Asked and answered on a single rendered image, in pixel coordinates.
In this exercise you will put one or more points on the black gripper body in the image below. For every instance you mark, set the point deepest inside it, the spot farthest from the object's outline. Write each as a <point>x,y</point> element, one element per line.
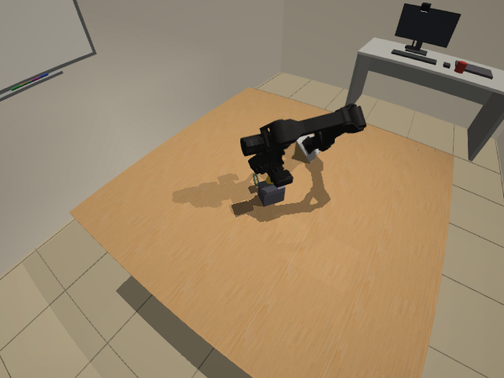
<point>280,177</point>

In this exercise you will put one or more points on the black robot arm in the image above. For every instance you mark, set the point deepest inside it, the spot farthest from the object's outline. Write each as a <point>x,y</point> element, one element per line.
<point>326,128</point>

